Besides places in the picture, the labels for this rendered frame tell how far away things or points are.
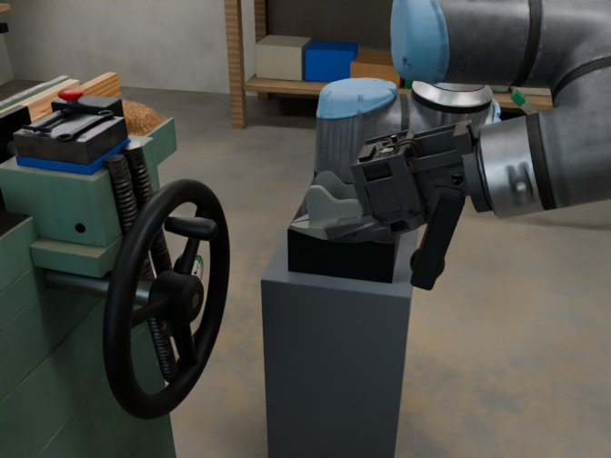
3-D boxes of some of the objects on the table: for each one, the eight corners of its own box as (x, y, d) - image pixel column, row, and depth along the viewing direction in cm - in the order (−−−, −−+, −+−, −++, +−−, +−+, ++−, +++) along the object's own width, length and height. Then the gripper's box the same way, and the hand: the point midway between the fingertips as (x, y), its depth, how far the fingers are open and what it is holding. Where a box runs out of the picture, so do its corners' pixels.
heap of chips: (141, 136, 98) (138, 114, 96) (65, 127, 101) (60, 105, 100) (168, 118, 105) (165, 96, 104) (95, 110, 109) (92, 89, 107)
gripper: (475, 109, 61) (285, 156, 70) (468, 143, 54) (256, 191, 63) (495, 186, 65) (311, 223, 73) (491, 228, 57) (286, 263, 66)
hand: (305, 228), depth 69 cm, fingers closed
